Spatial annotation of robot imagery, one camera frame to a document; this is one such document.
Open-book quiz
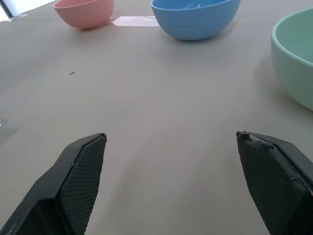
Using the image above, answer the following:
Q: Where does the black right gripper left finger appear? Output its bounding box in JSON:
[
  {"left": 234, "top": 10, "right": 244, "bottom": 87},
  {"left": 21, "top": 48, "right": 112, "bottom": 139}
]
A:
[{"left": 0, "top": 133, "right": 108, "bottom": 235}]

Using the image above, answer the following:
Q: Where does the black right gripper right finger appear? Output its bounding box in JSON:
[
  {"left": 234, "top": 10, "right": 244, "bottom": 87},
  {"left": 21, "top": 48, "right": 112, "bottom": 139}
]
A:
[{"left": 236, "top": 131, "right": 313, "bottom": 235}]

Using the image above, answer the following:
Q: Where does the green plastic bowl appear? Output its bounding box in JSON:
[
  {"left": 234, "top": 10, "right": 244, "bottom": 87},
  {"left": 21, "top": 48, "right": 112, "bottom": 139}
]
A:
[{"left": 270, "top": 7, "right": 313, "bottom": 112}]

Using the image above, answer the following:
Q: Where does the red plastic bowl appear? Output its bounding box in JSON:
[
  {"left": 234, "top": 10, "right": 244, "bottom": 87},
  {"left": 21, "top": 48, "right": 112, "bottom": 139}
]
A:
[{"left": 53, "top": 0, "right": 115, "bottom": 30}]

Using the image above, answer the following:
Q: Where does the white paper label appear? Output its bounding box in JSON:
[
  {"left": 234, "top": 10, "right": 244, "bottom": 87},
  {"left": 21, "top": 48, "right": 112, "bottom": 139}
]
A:
[{"left": 112, "top": 16, "right": 160, "bottom": 28}]

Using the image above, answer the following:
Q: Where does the blue plastic bowl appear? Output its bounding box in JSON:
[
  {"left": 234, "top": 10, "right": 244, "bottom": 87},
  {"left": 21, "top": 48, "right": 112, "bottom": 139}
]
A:
[{"left": 150, "top": 0, "right": 242, "bottom": 41}]

